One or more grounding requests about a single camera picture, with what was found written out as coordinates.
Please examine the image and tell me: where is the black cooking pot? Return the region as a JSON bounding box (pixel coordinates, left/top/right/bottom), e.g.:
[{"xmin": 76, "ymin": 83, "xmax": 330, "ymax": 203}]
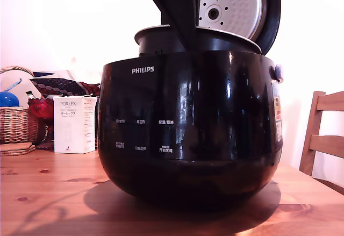
[{"xmin": 134, "ymin": 24, "xmax": 263, "ymax": 57}]

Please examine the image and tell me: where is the black rice cooker lid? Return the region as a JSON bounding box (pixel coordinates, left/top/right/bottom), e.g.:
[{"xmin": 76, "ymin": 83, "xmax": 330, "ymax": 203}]
[{"xmin": 195, "ymin": 0, "xmax": 282, "ymax": 56}]

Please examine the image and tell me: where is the black Philips rice cooker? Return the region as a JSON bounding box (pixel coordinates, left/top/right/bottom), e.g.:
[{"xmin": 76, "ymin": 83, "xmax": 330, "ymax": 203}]
[{"xmin": 97, "ymin": 49, "xmax": 284, "ymax": 213}]

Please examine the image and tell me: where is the white Porlex carton box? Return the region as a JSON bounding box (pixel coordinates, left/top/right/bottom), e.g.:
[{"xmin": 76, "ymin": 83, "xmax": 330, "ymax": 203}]
[{"xmin": 53, "ymin": 95, "xmax": 98, "ymax": 155}]

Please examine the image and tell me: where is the wooden chair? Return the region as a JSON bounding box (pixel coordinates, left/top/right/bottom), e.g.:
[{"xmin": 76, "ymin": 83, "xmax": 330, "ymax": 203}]
[{"xmin": 298, "ymin": 90, "xmax": 344, "ymax": 191}]

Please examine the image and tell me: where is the blue ball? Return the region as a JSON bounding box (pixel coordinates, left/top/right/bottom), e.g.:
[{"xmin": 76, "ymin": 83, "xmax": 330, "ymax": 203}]
[{"xmin": 0, "ymin": 91, "xmax": 21, "ymax": 108}]

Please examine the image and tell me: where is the woven wicker basket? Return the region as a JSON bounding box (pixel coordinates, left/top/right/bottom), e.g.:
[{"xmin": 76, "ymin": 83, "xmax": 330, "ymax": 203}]
[{"xmin": 0, "ymin": 66, "xmax": 40, "ymax": 145}]

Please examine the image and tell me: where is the cork coaster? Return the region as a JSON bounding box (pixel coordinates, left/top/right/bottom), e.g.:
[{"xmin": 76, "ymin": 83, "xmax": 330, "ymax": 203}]
[
  {"xmin": 0, "ymin": 142, "xmax": 33, "ymax": 151},
  {"xmin": 0, "ymin": 146, "xmax": 37, "ymax": 156}
]

